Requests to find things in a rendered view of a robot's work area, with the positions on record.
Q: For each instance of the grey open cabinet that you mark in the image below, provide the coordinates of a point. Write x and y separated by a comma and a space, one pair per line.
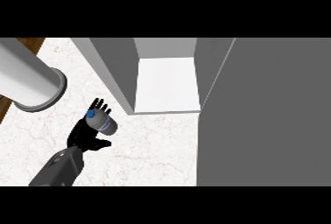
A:
163, 81

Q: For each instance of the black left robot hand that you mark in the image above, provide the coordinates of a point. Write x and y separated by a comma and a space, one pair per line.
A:
80, 136

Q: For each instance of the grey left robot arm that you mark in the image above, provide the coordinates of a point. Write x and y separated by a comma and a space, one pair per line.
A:
60, 169

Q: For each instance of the dark grey cabinet door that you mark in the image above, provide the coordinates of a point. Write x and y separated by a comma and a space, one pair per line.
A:
267, 116

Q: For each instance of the clear blue-capped water bottle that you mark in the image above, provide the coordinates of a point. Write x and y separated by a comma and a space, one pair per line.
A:
103, 122

